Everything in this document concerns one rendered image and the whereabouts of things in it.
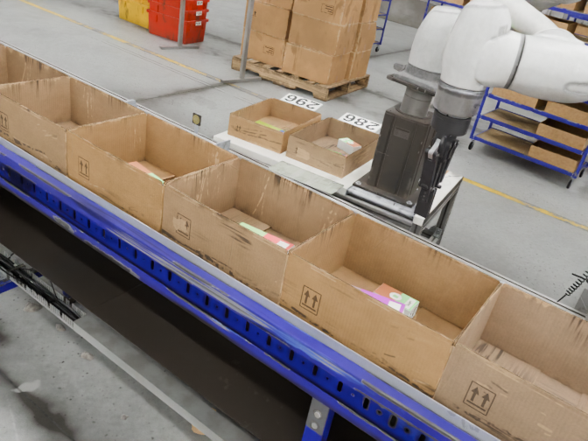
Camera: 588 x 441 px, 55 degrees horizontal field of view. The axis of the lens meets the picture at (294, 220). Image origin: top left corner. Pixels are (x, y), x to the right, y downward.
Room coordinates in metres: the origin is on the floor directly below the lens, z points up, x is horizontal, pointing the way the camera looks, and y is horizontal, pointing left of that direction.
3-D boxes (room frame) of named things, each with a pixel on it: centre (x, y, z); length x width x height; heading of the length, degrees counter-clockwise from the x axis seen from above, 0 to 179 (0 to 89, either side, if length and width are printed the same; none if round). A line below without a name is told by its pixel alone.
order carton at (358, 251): (1.07, -0.24, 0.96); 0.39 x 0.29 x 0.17; 59
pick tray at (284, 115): (2.53, 0.17, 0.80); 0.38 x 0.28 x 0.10; 157
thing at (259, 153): (2.41, -0.15, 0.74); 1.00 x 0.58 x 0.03; 65
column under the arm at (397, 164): (2.18, -0.38, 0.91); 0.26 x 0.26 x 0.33; 65
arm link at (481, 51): (1.13, -0.28, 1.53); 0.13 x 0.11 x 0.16; 81
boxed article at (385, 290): (1.13, -0.28, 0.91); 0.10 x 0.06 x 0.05; 60
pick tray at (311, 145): (2.40, -0.12, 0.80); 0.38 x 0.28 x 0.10; 154
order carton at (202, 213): (1.27, 0.09, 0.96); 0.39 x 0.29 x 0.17; 59
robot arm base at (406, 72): (2.20, -0.36, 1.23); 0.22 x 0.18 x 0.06; 61
